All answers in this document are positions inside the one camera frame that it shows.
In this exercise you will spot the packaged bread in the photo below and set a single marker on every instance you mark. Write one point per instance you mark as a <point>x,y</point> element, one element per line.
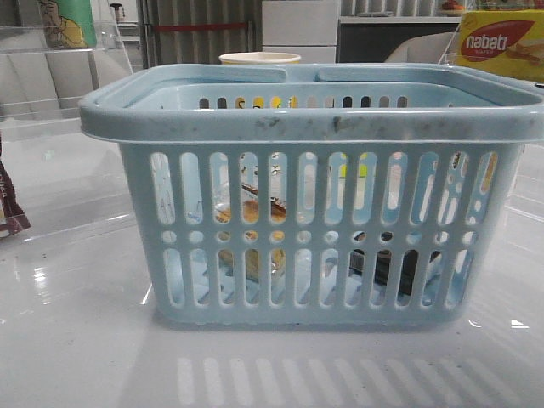
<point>249,214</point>

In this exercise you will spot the black tissue pack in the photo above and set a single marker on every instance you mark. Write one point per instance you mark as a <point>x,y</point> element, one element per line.
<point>382,267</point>

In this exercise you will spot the light blue plastic basket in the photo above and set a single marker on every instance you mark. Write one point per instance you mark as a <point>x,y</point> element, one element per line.
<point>368,156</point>

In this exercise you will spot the yellow popcorn paper cup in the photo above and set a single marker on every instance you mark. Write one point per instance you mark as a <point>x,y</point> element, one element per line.
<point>259,58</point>

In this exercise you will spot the white cabinet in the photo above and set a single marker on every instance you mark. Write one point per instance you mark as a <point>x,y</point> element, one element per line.
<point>306,28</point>

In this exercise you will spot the clear acrylic display shelf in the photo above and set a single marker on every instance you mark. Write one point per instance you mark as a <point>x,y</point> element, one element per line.
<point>41,87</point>

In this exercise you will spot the maroon snack bag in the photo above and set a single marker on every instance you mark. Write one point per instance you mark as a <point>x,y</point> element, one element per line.
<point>13,218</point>

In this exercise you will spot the yellow nabati wafer box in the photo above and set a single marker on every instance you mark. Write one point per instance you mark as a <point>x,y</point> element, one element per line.
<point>505,43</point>

